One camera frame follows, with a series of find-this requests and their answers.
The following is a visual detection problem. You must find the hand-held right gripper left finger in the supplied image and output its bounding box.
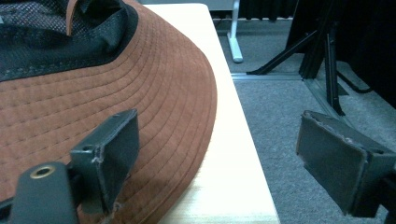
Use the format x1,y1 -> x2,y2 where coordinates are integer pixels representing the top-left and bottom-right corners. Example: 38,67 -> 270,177
68,107 -> 141,216

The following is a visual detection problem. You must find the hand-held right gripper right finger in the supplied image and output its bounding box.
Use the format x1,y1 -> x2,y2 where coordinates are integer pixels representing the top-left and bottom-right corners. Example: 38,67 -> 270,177
295,109 -> 396,218

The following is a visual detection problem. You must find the brown brimmed hat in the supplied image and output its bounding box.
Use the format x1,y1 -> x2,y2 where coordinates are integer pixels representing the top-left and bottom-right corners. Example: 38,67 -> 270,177
0,0 -> 218,224

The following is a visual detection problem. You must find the black metal stand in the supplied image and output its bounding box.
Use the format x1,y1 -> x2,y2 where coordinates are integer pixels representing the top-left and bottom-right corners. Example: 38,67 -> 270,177
246,0 -> 349,117

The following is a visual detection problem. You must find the grey table leg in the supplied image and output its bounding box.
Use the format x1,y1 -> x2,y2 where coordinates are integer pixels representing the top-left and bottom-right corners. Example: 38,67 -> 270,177
226,0 -> 244,64

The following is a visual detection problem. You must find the black curtain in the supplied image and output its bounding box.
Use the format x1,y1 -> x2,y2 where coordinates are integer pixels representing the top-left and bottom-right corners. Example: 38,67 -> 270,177
237,0 -> 301,22

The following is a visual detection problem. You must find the black cable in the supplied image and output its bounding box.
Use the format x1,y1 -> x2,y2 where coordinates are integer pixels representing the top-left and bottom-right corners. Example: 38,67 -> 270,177
335,70 -> 374,94

